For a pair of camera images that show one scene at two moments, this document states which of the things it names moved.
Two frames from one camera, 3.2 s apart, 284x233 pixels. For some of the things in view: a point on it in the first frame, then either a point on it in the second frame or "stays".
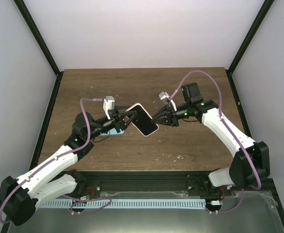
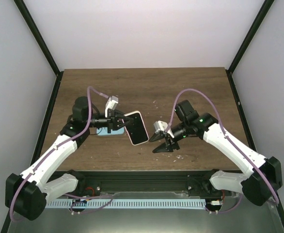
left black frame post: x=46 y=50 stays
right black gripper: x=172 y=119 → x=168 y=144
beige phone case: x=142 y=121 → x=148 y=139
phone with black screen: x=142 y=121 → x=136 y=128
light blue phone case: x=113 y=132 stays
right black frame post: x=250 y=36 stays
